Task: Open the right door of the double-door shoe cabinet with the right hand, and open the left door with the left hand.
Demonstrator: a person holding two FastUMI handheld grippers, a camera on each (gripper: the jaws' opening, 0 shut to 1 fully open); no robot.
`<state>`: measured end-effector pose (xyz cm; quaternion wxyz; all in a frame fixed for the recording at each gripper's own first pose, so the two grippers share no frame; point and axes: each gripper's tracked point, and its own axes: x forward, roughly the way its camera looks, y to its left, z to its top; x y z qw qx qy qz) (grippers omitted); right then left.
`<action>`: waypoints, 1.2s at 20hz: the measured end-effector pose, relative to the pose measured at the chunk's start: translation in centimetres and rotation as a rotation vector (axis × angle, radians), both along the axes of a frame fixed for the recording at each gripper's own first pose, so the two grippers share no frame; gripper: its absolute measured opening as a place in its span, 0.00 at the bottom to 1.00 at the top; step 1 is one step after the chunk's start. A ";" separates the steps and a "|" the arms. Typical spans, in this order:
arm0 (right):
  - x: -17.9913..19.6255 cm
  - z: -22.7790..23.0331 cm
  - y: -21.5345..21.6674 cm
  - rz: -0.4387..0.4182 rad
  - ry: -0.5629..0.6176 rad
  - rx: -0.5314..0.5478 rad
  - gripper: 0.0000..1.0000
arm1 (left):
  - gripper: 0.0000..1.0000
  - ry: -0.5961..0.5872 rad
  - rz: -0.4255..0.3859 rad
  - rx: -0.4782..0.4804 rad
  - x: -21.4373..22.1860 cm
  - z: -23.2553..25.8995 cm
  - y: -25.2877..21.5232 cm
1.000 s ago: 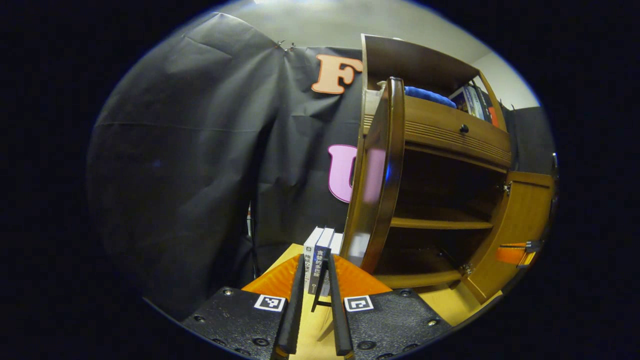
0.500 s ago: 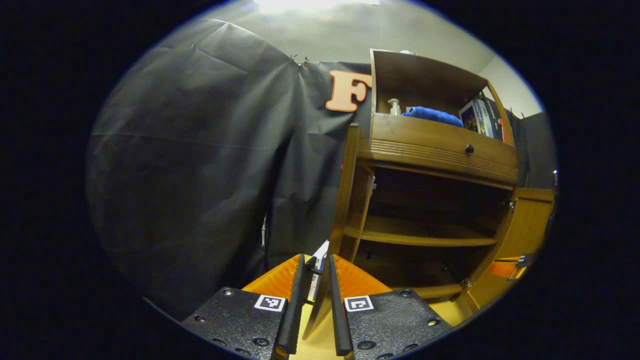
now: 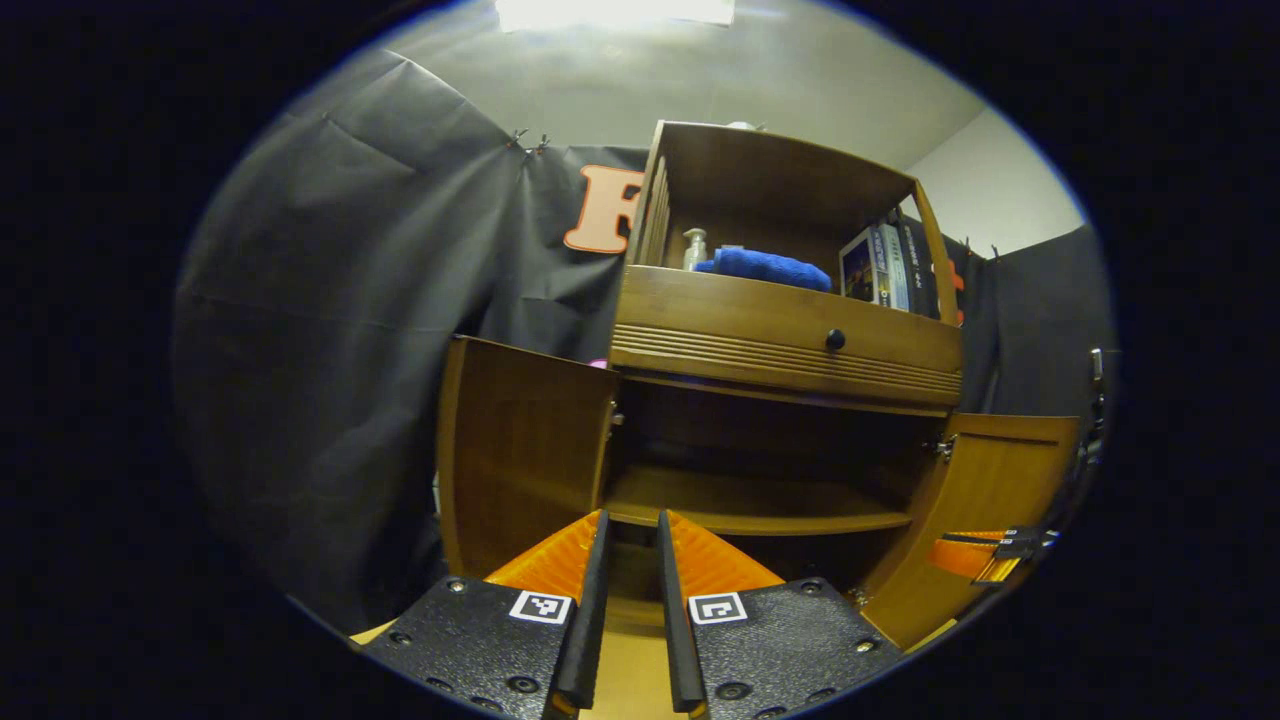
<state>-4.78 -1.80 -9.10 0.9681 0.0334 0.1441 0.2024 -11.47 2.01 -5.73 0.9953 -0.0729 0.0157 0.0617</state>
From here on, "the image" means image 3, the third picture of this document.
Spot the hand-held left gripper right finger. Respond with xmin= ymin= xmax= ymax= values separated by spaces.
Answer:
xmin=657 ymin=510 xmax=906 ymax=720

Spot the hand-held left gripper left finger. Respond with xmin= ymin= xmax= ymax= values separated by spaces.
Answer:
xmin=358 ymin=510 xmax=613 ymax=720

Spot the wooden shoe cabinet door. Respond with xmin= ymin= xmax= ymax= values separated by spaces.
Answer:
xmin=435 ymin=335 xmax=621 ymax=581
xmin=860 ymin=413 xmax=1083 ymax=651

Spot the wooden double-door shoe cabinet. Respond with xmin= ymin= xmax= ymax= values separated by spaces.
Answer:
xmin=435 ymin=120 xmax=1083 ymax=651

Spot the wooden inner cabinet shelf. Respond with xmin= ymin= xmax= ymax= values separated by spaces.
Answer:
xmin=600 ymin=465 xmax=913 ymax=536

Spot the wooden cabinet drawer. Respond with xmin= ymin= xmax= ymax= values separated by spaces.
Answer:
xmin=610 ymin=265 xmax=964 ymax=406

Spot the pale spine book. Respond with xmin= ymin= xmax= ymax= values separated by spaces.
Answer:
xmin=873 ymin=222 xmax=913 ymax=311

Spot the picture cover book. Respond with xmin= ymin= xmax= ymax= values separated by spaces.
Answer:
xmin=838 ymin=228 xmax=881 ymax=304

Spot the blue folded towel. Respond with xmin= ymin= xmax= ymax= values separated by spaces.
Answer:
xmin=695 ymin=247 xmax=833 ymax=293

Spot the black backdrop cloth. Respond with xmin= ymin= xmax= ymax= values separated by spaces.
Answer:
xmin=172 ymin=48 xmax=1119 ymax=636

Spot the ceiling light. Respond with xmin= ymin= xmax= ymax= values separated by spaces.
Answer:
xmin=495 ymin=0 xmax=736 ymax=29

